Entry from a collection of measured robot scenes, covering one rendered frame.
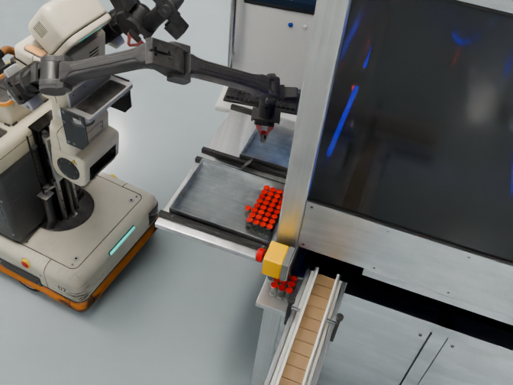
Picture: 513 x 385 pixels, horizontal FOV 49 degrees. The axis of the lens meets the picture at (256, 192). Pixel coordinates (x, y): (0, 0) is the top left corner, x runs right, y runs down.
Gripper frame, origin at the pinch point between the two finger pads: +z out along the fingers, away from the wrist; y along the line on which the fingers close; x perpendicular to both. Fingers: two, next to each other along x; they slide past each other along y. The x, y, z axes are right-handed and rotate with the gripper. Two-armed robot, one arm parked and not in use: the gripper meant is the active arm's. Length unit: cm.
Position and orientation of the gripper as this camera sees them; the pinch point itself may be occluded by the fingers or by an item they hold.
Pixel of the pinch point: (263, 134)
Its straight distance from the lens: 205.5
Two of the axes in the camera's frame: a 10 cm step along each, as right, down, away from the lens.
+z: -0.8, 6.8, 7.2
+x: 0.9, -7.2, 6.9
